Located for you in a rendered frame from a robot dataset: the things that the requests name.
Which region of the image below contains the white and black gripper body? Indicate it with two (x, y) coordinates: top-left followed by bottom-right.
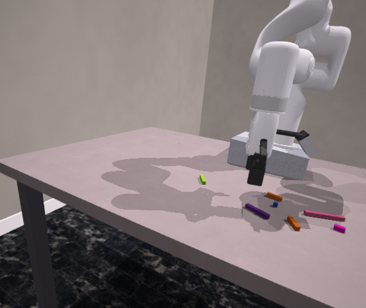
(245, 107), (285, 158)

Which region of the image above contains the purple rod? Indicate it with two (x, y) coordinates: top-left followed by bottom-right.
(245, 203), (270, 219)

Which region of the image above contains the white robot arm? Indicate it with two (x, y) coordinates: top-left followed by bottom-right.
(249, 0), (351, 157)

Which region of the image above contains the lime green rod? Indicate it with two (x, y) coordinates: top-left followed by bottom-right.
(200, 175), (206, 185)

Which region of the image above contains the orange rectangular bar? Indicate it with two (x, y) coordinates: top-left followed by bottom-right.
(267, 192), (283, 201)
(287, 216), (300, 231)

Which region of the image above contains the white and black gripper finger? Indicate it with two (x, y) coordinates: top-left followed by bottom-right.
(245, 155), (253, 170)
(247, 139), (267, 186)

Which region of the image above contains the pink rod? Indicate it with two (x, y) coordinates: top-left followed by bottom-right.
(303, 210), (345, 222)

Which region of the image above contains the small magenta block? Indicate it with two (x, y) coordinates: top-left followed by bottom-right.
(333, 224), (345, 233)

